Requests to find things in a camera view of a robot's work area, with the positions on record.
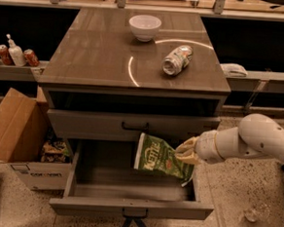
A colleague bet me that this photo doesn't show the white gripper wrist block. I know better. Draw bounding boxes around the white gripper wrist block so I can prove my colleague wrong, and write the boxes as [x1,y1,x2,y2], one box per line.
[175,131,218,165]

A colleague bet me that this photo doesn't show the green jalapeno chip bag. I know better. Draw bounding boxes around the green jalapeno chip bag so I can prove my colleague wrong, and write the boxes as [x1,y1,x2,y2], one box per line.
[133,133,194,187]

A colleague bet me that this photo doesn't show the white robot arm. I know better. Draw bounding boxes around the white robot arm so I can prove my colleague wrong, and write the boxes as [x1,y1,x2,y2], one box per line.
[175,113,284,165]

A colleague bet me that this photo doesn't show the open middle drawer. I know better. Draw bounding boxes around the open middle drawer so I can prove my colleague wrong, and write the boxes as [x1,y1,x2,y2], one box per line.
[50,139,213,220]

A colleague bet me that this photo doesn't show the closed top drawer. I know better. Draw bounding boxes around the closed top drawer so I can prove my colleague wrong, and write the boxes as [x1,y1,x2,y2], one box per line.
[48,109,220,142]

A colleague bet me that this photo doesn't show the grey drawer cabinet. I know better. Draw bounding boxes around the grey drawer cabinet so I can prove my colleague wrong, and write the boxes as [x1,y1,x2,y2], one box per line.
[33,2,236,152]

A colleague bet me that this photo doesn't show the crushed green soda can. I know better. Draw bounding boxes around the crushed green soda can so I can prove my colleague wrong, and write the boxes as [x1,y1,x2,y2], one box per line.
[161,45,194,76]

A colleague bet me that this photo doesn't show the folded white cloth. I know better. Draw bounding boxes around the folded white cloth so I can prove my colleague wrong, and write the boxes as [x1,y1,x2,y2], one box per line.
[221,63,248,77]

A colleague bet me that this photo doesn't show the grey side shelf right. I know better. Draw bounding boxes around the grey side shelf right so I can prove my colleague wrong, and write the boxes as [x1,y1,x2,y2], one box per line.
[227,71,284,95]

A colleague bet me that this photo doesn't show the grey side shelf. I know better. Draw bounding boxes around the grey side shelf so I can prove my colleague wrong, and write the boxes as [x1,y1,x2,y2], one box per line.
[227,71,284,95]
[0,60,48,82]

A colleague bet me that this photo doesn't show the white ceramic bowl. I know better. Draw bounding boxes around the white ceramic bowl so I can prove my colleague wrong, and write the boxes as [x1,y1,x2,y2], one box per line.
[128,15,162,42]

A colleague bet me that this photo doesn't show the snack bags in box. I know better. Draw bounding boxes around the snack bags in box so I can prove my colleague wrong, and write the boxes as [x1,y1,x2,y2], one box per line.
[40,140,70,164]

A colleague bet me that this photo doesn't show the cardboard box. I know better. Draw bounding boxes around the cardboard box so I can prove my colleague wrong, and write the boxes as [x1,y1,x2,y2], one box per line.
[0,88,71,190]

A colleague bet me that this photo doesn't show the red soda can right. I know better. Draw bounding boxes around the red soda can right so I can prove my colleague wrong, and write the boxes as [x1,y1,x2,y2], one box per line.
[23,49,40,67]

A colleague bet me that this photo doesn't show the red soda can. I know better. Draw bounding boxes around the red soda can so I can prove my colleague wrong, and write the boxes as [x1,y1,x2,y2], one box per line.
[0,44,13,65]
[23,49,40,67]

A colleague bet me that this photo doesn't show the white pump bottle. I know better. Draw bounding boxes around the white pump bottle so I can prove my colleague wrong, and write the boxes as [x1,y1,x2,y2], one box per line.
[6,34,26,67]

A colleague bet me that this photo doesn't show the grey side shelf left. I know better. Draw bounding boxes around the grey side shelf left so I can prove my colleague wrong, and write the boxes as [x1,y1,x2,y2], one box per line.
[0,60,48,82]

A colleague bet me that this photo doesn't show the red soda can left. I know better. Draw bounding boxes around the red soda can left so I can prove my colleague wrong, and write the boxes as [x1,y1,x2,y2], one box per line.
[0,44,13,65]

